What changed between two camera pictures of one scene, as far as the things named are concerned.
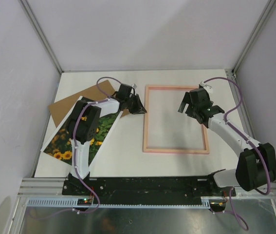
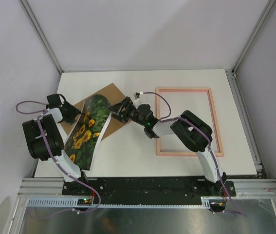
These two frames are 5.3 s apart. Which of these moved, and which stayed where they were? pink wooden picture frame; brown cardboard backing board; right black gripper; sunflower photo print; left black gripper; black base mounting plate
Moved: brown cardboard backing board; right black gripper; left black gripper; pink wooden picture frame
Stayed: sunflower photo print; black base mounting plate
